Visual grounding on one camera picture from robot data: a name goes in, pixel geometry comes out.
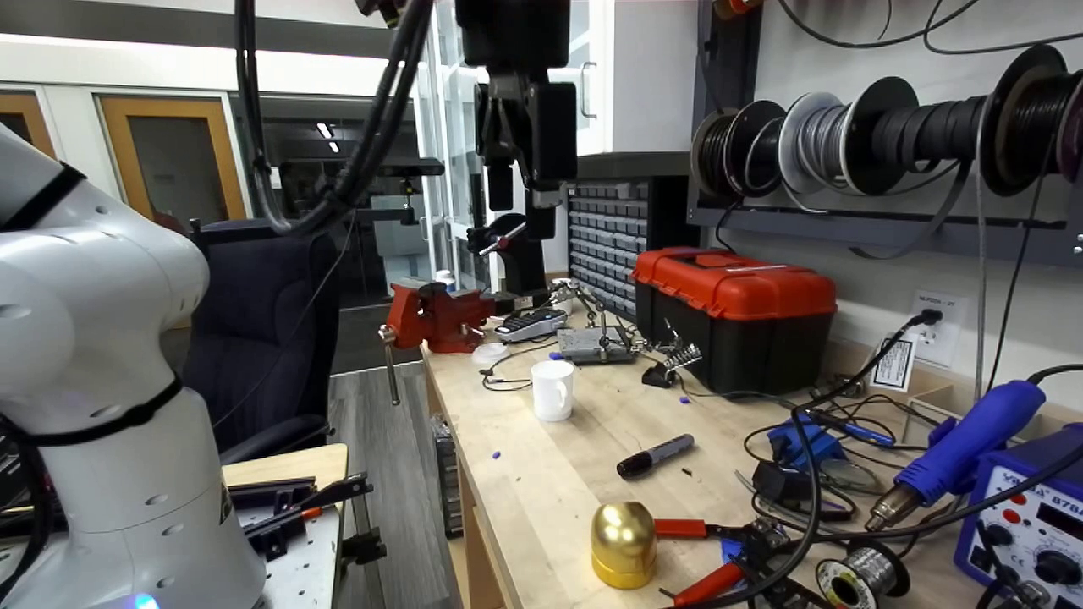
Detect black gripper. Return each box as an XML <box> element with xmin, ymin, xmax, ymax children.
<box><xmin>453</xmin><ymin>0</ymin><xmax>577</xmax><ymax>239</ymax></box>

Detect grey black marker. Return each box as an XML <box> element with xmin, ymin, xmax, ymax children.
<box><xmin>612</xmin><ymin>431</ymin><xmax>696</xmax><ymax>485</ymax></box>

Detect white plastic cup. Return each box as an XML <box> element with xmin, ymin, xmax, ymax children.
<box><xmin>527</xmin><ymin>354</ymin><xmax>577</xmax><ymax>425</ymax></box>

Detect black desk tool stand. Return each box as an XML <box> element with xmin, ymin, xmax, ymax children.
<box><xmin>463</xmin><ymin>211</ymin><xmax>553</xmax><ymax>306</ymax></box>

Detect small parts drawer cabinet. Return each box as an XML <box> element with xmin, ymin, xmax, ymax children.
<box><xmin>565</xmin><ymin>181</ymin><xmax>657</xmax><ymax>324</ymax></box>

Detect black grey handheld device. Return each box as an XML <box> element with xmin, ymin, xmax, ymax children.
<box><xmin>492</xmin><ymin>308</ymin><xmax>573</xmax><ymax>350</ymax></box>

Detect red bench vise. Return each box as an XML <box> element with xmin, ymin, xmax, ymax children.
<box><xmin>380</xmin><ymin>281</ymin><xmax>496</xmax><ymax>407</ymax></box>

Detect black helping hands tool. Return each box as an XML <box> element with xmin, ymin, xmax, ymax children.
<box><xmin>638</xmin><ymin>342</ymin><xmax>702</xmax><ymax>393</ymax></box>

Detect red black toolbox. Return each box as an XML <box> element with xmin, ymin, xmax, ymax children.
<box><xmin>628</xmin><ymin>245</ymin><xmax>839</xmax><ymax>398</ymax></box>

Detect black office chair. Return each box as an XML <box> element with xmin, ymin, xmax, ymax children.
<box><xmin>182</xmin><ymin>213</ymin><xmax>348</xmax><ymax>466</ymax></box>

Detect black narrow power strip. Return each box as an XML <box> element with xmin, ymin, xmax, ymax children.
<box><xmin>428</xmin><ymin>413</ymin><xmax>467</xmax><ymax>541</ymax></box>

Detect dark metal spool rack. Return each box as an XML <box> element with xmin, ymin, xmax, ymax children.
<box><xmin>685</xmin><ymin>0</ymin><xmax>1083</xmax><ymax>270</ymax></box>

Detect wooden framed door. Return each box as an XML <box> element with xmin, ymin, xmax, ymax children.
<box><xmin>93</xmin><ymin>96</ymin><xmax>249</xmax><ymax>222</ymax></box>

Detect blue plastic connector block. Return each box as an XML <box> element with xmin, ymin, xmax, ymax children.
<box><xmin>769</xmin><ymin>413</ymin><xmax>846</xmax><ymax>473</ymax></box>

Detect gold dome bell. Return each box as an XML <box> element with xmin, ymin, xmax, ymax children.
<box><xmin>588</xmin><ymin>498</ymin><xmax>659</xmax><ymax>591</ymax></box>

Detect white paper tag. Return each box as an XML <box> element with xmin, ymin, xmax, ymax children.
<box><xmin>869</xmin><ymin>334</ymin><xmax>925</xmax><ymax>397</ymax></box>

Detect black orange bar clamp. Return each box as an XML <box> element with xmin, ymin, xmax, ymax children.
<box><xmin>230</xmin><ymin>469</ymin><xmax>375</xmax><ymax>566</ymax></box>

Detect blue hot air gun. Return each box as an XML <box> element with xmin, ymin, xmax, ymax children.
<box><xmin>865</xmin><ymin>378</ymin><xmax>1050</xmax><ymax>535</ymax></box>

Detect blue soldering station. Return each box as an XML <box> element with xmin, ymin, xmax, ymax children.
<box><xmin>950</xmin><ymin>420</ymin><xmax>1083</xmax><ymax>609</ymax></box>

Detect white wall cabinet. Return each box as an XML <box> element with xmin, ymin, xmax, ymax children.
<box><xmin>560</xmin><ymin>0</ymin><xmax>702</xmax><ymax>162</ymax></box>

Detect small black wire spool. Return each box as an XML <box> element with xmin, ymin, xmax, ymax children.
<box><xmin>691</xmin><ymin>106</ymin><xmax>742</xmax><ymax>208</ymax></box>
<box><xmin>719</xmin><ymin>98</ymin><xmax>788</xmax><ymax>199</ymax></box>

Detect white wire spool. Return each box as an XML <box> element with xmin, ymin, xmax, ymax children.
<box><xmin>776</xmin><ymin>87</ymin><xmax>855</xmax><ymax>199</ymax></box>

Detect black wall cables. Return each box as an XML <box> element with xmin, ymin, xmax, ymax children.
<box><xmin>776</xmin><ymin>0</ymin><xmax>1083</xmax><ymax>59</ymax></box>

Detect wide black wire spool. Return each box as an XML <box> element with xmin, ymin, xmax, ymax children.
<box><xmin>841</xmin><ymin>76</ymin><xmax>996</xmax><ymax>195</ymax></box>

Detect red handled pliers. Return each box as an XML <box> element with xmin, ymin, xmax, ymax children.
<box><xmin>653</xmin><ymin>515</ymin><xmax>782</xmax><ymax>609</ymax></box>

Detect black plugged power cable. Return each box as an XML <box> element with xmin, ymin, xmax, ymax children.
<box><xmin>776</xmin><ymin>306</ymin><xmax>947</xmax><ymax>453</ymax></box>

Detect white wall outlet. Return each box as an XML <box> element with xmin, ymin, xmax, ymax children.
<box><xmin>910</xmin><ymin>291</ymin><xmax>963</xmax><ymax>342</ymax></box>

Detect black looped bench cable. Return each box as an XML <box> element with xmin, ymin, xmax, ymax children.
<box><xmin>719</xmin><ymin>411</ymin><xmax>825</xmax><ymax>607</ymax></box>

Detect large black wire spool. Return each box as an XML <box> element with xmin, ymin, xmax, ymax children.
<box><xmin>976</xmin><ymin>44</ymin><xmax>1083</xmax><ymax>195</ymax></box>

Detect solder wire spool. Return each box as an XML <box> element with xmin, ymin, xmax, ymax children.
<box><xmin>813</xmin><ymin>541</ymin><xmax>913</xmax><ymax>609</ymax></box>

